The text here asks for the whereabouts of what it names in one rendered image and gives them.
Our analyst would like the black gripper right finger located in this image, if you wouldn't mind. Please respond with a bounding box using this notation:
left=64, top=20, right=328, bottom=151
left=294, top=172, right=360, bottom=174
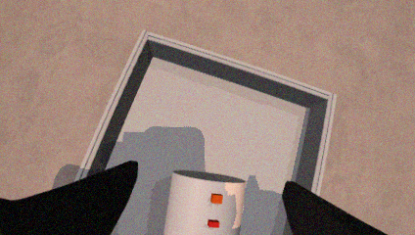
left=282, top=181, right=388, bottom=235

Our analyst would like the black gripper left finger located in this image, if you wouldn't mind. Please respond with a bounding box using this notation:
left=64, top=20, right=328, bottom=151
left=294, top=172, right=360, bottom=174
left=0, top=161, right=138, bottom=235

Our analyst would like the grey square tray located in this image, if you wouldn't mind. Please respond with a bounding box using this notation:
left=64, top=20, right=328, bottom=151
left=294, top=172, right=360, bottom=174
left=74, top=29, right=337, bottom=235

